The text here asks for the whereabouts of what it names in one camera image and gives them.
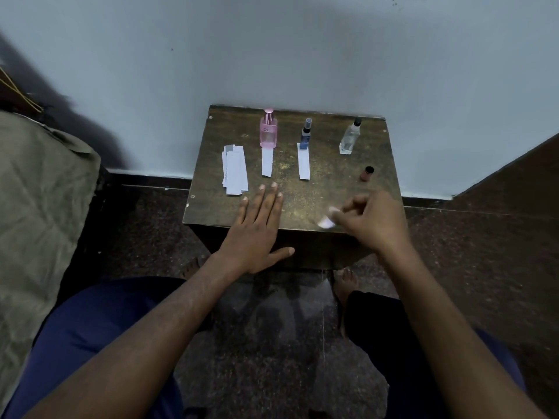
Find clear glass spray bottle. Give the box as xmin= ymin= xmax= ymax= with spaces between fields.
xmin=339 ymin=118 xmax=362 ymax=156

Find pink perfume bottle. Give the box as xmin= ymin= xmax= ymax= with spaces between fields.
xmin=259 ymin=108 xmax=278 ymax=149

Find person's left forearm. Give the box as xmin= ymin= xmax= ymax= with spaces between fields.
xmin=24 ymin=254 xmax=250 ymax=419

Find olive green cloth cover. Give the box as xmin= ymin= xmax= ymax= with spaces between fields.
xmin=0 ymin=110 xmax=102 ymax=413

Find person's right forearm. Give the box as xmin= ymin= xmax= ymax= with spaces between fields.
xmin=375 ymin=240 xmax=549 ymax=419

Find small brown wooden table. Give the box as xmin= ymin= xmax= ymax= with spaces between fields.
xmin=182 ymin=104 xmax=404 ymax=272

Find yellow cable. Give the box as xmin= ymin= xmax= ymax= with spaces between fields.
xmin=0 ymin=65 xmax=44 ymax=114

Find person's blue trousers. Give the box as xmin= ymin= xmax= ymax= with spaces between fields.
xmin=0 ymin=276 xmax=529 ymax=419

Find stack of white paper strips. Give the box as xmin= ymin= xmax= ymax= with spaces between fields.
xmin=221 ymin=145 xmax=250 ymax=196

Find person's left foot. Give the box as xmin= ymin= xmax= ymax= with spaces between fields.
xmin=181 ymin=254 xmax=211 ymax=280

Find person's foot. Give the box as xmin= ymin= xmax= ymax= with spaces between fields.
xmin=333 ymin=268 xmax=360 ymax=307
xmin=181 ymin=254 xmax=211 ymax=280

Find person's left hand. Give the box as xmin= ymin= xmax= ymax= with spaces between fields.
xmin=216 ymin=182 xmax=296 ymax=276

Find person's right foot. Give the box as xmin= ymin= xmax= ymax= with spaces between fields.
xmin=333 ymin=268 xmax=360 ymax=307

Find person's right hand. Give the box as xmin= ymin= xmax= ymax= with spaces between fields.
xmin=328 ymin=189 xmax=411 ymax=255

